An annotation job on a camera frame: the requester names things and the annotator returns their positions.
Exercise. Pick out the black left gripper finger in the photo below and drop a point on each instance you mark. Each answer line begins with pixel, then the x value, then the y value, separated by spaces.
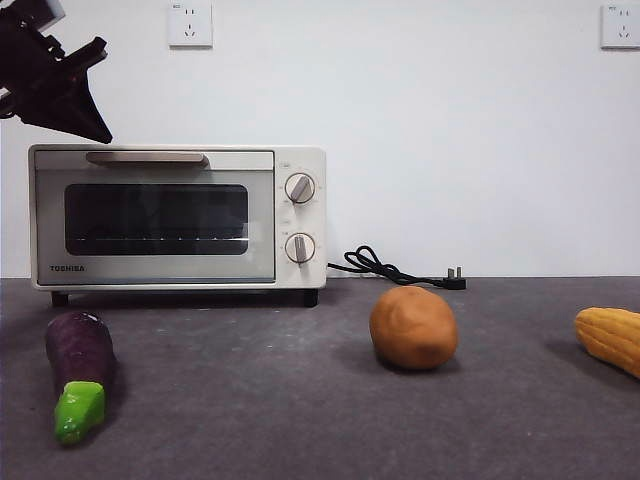
pixel 70 110

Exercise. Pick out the purple eggplant with green stem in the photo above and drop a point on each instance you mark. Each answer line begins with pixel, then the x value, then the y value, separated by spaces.
pixel 80 350

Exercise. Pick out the round oven knob, slanted grip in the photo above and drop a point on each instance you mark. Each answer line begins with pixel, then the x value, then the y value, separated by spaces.
pixel 300 188

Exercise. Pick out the white Toshiba toaster oven body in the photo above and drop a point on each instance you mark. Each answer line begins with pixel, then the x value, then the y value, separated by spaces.
pixel 310 219

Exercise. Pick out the round oven knob, upright grip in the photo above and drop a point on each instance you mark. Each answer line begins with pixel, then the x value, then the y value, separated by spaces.
pixel 300 248

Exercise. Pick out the brown potato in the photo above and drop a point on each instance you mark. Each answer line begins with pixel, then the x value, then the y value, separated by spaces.
pixel 412 329

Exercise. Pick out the yellow corn cob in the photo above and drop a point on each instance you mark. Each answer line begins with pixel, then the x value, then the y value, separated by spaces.
pixel 610 335

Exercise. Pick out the white wall socket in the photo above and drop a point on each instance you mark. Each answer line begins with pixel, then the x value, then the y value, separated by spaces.
pixel 190 26
pixel 620 26

